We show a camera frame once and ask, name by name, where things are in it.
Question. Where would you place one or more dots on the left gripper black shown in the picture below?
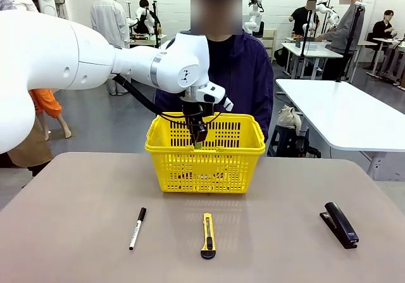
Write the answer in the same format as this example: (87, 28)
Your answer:
(196, 113)

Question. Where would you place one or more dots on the yellow utility knife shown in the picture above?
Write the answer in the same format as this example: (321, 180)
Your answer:
(209, 242)

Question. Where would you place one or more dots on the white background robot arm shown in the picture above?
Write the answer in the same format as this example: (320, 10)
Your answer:
(139, 15)
(329, 14)
(253, 17)

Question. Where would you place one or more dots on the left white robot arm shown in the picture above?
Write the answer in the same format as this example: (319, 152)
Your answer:
(47, 52)

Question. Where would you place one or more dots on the yellow plastic shopping basket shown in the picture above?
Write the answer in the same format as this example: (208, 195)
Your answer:
(221, 151)

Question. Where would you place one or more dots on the person in purple jacket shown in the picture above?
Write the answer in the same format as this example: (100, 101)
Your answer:
(246, 67)

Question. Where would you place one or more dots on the seated person in black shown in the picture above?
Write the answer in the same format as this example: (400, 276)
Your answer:
(144, 14)

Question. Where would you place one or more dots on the person in white coat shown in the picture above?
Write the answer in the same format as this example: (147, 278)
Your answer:
(107, 14)

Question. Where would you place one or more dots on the standing person in black shirt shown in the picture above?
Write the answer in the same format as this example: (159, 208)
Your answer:
(302, 17)

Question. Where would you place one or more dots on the person in grey sweater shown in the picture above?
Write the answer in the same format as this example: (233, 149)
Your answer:
(340, 33)

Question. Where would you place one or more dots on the seated person black sweater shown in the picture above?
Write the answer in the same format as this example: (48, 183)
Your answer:
(383, 26)

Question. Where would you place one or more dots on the black stool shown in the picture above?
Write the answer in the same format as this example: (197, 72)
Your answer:
(284, 140)

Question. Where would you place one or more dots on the beige cloth bag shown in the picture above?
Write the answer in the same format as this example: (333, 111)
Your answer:
(289, 116)

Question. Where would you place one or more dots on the grey background work table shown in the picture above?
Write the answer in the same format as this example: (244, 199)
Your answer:
(148, 39)

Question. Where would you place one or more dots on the white marker black cap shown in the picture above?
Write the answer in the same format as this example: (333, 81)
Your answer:
(137, 230)

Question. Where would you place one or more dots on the dark bag on floor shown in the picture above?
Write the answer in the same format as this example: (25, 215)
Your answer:
(281, 56)

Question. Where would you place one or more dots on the beige drawer cabinet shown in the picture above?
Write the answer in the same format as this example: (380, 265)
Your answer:
(270, 40)

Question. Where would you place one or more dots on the white background table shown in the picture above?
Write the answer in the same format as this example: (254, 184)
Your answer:
(310, 50)

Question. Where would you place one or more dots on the large white table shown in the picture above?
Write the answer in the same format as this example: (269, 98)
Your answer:
(348, 112)

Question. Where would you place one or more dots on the black stapler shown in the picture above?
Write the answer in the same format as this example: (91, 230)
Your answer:
(340, 226)

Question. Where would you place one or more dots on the background white desk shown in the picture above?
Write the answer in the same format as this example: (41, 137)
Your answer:
(387, 44)

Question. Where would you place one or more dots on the black camera stand pole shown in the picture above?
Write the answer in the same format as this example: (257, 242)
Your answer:
(306, 39)
(155, 23)
(349, 39)

